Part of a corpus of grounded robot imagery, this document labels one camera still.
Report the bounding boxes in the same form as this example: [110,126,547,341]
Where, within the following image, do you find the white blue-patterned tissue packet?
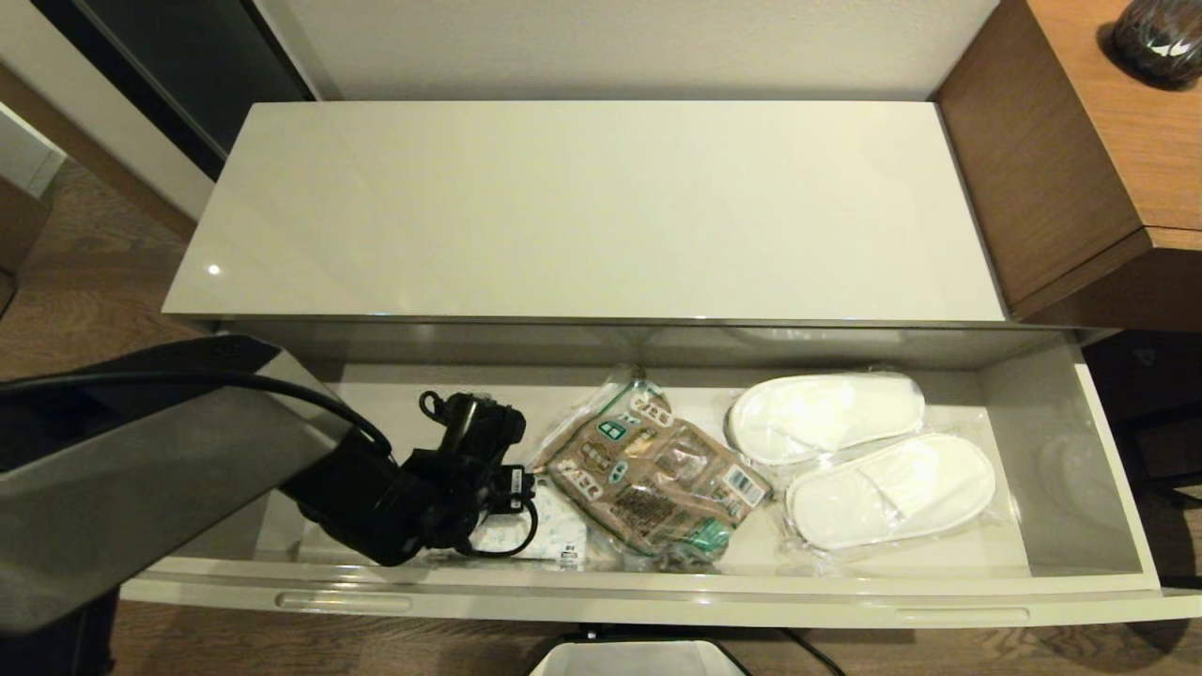
[468,477,594,569]

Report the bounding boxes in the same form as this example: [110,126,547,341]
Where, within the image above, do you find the brown printed snack packet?
[529,364,777,574]

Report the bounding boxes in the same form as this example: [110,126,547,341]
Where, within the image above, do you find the wide cream cabinet drawer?
[122,319,1202,630]

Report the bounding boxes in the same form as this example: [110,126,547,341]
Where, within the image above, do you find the bagged white slippers showing straps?
[778,430,1022,569]

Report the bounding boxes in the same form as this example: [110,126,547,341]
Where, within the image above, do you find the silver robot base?
[529,640,752,676]

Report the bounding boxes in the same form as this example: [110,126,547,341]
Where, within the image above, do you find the glossy cream drawer cabinet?
[162,100,1118,372]

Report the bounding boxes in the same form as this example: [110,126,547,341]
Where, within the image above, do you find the bagged white slippers showing soles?
[723,372,929,469]

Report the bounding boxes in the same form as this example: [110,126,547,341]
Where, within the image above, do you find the dark glass door panel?
[33,0,317,182]

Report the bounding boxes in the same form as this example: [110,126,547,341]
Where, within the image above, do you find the brown wooden furniture piece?
[0,174,50,275]

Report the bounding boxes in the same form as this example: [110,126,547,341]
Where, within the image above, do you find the white furniture corner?
[0,99,69,198]

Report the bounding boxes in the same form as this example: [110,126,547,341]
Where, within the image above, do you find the brown wooden desk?
[934,0,1202,331]

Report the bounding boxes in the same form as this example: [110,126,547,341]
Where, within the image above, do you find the dark glass vase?
[1111,0,1202,91]

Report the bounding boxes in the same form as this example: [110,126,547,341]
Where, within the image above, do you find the black power cable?
[579,625,846,676]

